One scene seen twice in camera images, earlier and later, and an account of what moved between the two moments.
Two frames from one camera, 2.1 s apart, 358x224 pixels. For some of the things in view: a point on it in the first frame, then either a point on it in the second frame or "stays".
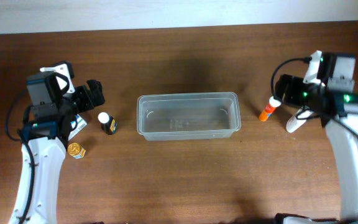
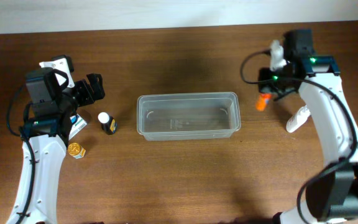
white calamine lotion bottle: x=293 y=124 stays
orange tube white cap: x=269 y=109 -> x=263 y=100
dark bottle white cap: x=109 y=125 stays
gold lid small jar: x=75 y=150 stays
